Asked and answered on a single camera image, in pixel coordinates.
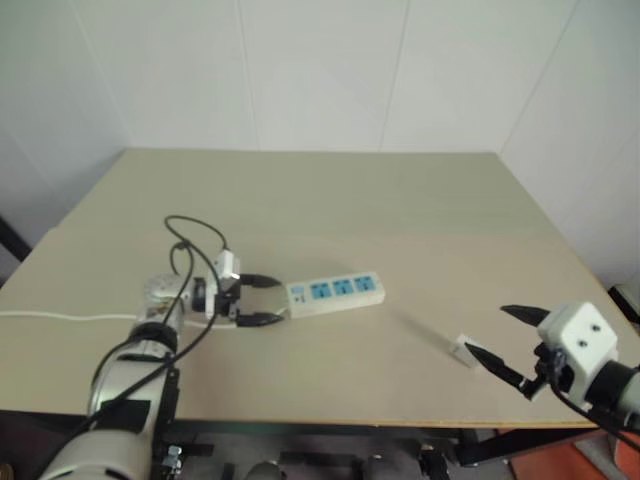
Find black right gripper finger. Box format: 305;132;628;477
500;304;552;330
463;342;545;402

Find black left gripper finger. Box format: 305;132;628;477
235;311;285;329
238;272;280;289

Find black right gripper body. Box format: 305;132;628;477
532;342;577;396

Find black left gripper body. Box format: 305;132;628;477
215;281;243;322

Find white plug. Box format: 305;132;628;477
451;335;484;371

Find white power strip blue sockets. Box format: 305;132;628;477
285;270;387;320

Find dark rounded grey shape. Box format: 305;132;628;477
244;459;287;480

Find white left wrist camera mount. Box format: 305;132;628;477
203;250;242;319

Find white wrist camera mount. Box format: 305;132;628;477
203;250;242;319
536;301;622;407

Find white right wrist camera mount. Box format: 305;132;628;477
536;301;622;407

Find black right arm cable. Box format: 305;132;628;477
548;382;640;451

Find black metal table frame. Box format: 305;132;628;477
0;408;619;480

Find silver metal bracket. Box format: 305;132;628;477
160;443;185;472

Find white power cord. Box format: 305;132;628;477
0;309;237;330

